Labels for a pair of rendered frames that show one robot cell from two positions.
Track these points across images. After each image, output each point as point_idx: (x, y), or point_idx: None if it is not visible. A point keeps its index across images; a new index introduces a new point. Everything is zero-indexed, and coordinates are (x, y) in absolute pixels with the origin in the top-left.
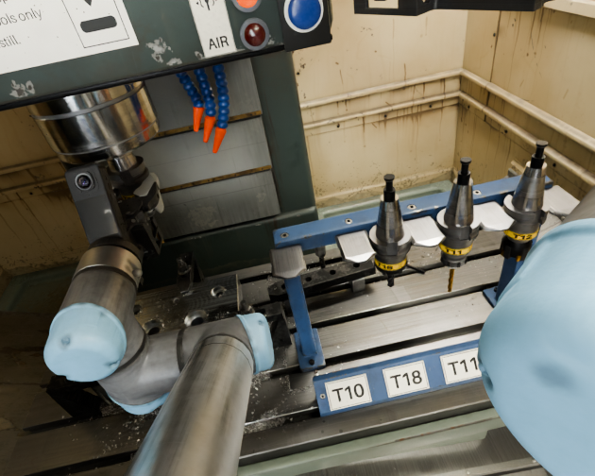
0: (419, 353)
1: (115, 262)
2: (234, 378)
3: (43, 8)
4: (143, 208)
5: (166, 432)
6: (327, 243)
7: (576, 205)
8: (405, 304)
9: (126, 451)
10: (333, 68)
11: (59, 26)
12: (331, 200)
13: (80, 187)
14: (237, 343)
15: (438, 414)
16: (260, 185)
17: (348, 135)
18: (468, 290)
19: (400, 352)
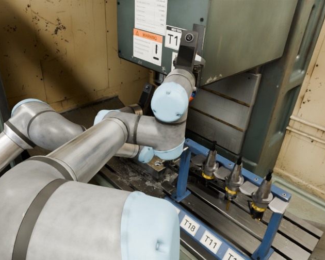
0: (201, 223)
1: (135, 109)
2: (124, 144)
3: (149, 50)
4: None
5: None
6: (196, 153)
7: (278, 210)
8: (229, 217)
9: (113, 169)
10: None
11: (149, 55)
12: (286, 177)
13: (145, 88)
14: (136, 145)
15: (187, 246)
16: (235, 135)
17: (315, 150)
18: (259, 238)
19: (203, 223)
